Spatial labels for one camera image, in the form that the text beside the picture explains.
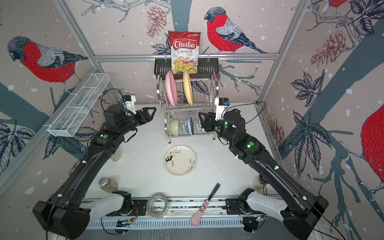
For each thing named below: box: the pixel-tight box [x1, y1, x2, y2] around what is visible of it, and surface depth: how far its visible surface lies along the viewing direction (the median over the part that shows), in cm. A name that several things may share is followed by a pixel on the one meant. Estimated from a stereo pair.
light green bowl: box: [168, 119, 180, 136], surface depth 92 cm
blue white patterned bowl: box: [185, 117, 194, 135], surface depth 92 cm
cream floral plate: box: [163, 145, 196, 177], surface depth 92 cm
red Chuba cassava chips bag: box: [168, 30, 201, 74], surface depth 85 cm
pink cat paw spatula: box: [190, 182, 221, 227], surface depth 73 cm
